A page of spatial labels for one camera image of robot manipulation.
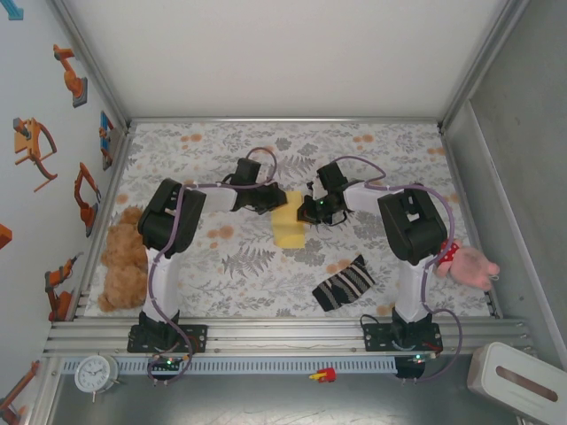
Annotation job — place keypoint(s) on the yellow cloth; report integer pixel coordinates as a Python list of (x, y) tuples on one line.
[(290, 230)]

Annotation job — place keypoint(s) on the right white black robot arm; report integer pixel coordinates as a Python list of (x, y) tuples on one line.
[(412, 226)]

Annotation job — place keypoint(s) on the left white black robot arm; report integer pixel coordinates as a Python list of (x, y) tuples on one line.
[(170, 217)]

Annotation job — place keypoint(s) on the floral patterned tablecloth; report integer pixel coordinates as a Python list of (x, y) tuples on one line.
[(288, 141)]

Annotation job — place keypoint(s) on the thin aluminium crossbar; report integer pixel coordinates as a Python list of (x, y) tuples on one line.
[(283, 120)]

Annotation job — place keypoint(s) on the black white striped sock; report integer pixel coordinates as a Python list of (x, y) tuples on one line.
[(343, 283)]

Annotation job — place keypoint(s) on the brown teddy bear plush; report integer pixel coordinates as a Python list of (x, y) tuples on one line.
[(124, 265)]

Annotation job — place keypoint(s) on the pink plush toy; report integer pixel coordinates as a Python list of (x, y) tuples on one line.
[(471, 265)]

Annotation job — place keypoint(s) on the small red yellow toy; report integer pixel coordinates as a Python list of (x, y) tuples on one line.
[(325, 375)]

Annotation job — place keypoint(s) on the small lit circuit board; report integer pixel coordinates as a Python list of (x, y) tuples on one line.
[(168, 363), (421, 356)]

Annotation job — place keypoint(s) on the white alarm clock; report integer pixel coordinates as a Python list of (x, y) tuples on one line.
[(94, 375)]

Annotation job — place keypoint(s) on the white tissue box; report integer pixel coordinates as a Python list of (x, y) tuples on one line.
[(500, 376)]

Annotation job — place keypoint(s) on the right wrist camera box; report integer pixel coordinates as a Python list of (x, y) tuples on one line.
[(318, 188)]

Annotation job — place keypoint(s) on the wide aluminium extrusion rail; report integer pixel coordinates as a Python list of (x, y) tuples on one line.
[(283, 336)]

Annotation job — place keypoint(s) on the aluminium side rail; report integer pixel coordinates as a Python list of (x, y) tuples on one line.
[(460, 181), (111, 195)]

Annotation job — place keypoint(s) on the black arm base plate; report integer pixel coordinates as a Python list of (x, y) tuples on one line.
[(376, 338), (197, 338)]

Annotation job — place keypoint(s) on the blue orange machine wall sticker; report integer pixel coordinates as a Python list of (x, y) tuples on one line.
[(105, 137)]

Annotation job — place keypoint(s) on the aluminium frame post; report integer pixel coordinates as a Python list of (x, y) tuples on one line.
[(483, 62), (88, 62)]

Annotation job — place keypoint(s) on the orange curved frame wall sticker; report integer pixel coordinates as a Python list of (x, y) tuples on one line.
[(26, 141)]

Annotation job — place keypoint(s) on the orange block wall sticker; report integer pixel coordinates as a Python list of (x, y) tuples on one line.
[(4, 237)]

